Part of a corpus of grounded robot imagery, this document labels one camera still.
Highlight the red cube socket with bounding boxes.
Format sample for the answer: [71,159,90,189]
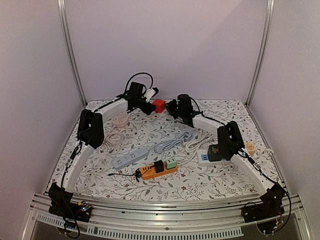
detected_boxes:
[152,99,166,113]

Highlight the green plug adapter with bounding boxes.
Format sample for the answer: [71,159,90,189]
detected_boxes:
[165,158,177,170]

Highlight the black power adapter with cable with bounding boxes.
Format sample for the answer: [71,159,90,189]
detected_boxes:
[108,160,164,182]

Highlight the light blue power strip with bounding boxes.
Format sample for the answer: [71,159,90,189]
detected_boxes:
[111,131,195,171]

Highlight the dark green cube socket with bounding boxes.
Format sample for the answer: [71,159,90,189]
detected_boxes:
[207,144,222,162]

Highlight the orange power strip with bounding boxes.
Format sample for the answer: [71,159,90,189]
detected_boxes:
[142,162,178,180]

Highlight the beige cube socket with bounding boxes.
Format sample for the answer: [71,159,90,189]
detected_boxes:
[245,142,257,157]

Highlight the white multicolour power strip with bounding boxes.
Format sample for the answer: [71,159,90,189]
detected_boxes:
[196,148,274,167]

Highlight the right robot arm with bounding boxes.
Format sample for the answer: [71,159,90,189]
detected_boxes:
[164,94,290,223]

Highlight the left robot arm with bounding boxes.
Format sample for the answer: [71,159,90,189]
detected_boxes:
[48,78,159,227]

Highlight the pink round power strip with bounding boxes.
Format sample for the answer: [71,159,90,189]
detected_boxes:
[104,113,129,147]

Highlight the floral table mat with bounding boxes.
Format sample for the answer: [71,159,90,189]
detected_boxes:
[48,99,279,202]

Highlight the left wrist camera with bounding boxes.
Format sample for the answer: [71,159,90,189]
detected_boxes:
[143,87,159,103]

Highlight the white coiled cable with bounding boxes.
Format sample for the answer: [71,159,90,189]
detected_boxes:
[184,133,218,161]

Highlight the front aluminium rail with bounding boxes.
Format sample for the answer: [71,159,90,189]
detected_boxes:
[21,192,311,240]

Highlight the left aluminium frame post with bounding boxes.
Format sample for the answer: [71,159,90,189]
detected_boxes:
[57,0,88,107]

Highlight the aluminium frame post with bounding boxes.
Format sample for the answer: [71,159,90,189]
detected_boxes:
[57,0,88,107]
[245,0,275,108]

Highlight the right aluminium frame post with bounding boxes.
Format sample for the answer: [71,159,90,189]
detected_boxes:
[245,0,275,108]

